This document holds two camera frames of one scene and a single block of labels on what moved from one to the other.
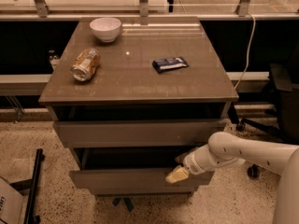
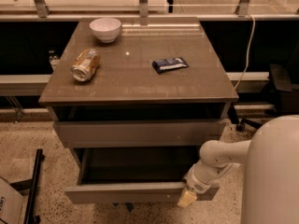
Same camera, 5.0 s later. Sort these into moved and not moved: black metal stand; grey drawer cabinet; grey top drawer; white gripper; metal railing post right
Moved: white gripper
Not moved: grey top drawer; black metal stand; metal railing post right; grey drawer cabinet
